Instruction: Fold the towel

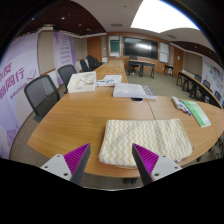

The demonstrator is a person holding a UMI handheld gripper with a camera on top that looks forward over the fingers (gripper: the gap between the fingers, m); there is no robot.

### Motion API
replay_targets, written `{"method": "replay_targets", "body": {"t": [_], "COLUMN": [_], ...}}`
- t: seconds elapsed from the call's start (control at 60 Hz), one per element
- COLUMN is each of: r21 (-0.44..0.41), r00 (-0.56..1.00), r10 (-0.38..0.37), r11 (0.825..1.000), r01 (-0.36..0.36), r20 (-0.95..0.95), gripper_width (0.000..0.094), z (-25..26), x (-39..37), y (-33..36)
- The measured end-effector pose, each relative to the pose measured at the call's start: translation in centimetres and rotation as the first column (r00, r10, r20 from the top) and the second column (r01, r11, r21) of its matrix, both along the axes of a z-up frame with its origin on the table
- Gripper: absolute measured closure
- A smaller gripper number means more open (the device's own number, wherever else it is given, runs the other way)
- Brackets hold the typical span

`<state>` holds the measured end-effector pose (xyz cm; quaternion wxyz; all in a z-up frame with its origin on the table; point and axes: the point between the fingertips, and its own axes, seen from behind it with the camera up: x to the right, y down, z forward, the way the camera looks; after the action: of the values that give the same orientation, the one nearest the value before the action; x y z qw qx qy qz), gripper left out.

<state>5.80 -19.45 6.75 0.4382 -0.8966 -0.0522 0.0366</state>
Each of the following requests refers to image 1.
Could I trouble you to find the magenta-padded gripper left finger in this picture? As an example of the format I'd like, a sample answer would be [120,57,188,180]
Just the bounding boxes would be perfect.
[40,143,92,186]

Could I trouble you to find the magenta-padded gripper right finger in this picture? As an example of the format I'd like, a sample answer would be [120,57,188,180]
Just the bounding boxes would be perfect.
[131,143,183,186]

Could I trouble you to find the yellow zigzag striped towel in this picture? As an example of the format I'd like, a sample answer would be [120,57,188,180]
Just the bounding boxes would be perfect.
[98,118,193,168]

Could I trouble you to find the red marker pen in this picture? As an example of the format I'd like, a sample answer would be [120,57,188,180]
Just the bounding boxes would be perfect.
[178,101,188,115]

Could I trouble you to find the blue marker pen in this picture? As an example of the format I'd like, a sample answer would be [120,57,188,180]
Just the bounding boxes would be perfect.
[180,99,193,117]

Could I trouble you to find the white whiteboard eraser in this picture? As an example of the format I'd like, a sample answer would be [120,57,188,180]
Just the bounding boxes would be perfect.
[171,95,184,110]

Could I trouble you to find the green booklet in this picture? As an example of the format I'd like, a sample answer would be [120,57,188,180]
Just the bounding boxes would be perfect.
[182,99,212,128]

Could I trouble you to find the black mesh office chair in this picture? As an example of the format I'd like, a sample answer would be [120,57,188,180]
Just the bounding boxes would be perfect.
[57,63,78,94]
[23,74,61,124]

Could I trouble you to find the open white cardboard box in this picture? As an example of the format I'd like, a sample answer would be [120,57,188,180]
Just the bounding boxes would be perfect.
[66,71,98,94]

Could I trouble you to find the small blue white box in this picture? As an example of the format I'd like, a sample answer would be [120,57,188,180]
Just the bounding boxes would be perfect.
[95,80,110,87]

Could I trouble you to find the white paper sheet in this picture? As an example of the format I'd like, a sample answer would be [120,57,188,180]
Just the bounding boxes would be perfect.
[98,74,123,87]

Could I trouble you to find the long curved wooden table row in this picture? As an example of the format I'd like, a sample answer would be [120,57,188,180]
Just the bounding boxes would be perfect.
[175,70,224,109]

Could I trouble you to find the large purple white banner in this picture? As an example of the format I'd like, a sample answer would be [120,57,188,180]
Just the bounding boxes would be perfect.
[0,33,41,159]

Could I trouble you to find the black desk chair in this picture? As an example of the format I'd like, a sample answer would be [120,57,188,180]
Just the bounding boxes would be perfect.
[128,55,140,73]

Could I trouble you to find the small wooden side table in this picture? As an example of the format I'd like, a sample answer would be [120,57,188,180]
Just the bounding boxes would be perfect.
[163,63,175,77]

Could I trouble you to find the dark-legged wooden desk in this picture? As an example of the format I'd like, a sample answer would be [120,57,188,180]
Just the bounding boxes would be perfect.
[128,59,156,79]

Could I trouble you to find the row of black chairs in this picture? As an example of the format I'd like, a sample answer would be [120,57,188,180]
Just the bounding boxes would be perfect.
[193,73,223,104]

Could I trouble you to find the group of black chairs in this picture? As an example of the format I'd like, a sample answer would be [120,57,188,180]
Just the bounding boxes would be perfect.
[79,54,103,73]

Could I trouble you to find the brown wooden door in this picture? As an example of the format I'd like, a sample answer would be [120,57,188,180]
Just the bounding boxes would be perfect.
[173,46,184,78]
[87,35,103,64]

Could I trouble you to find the narrow purple white banner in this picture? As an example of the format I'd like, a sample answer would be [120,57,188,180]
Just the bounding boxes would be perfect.
[52,31,77,86]

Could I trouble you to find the bright ceiling light panel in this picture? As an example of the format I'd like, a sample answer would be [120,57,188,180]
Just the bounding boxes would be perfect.
[130,0,201,34]

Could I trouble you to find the white wall whiteboard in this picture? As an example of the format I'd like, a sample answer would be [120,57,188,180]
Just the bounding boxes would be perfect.
[159,42,170,64]

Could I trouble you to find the large black wall screen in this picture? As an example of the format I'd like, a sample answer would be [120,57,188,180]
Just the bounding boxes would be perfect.
[123,36,159,60]

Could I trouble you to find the green wall board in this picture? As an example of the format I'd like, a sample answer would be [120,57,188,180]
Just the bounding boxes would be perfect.
[108,35,121,58]

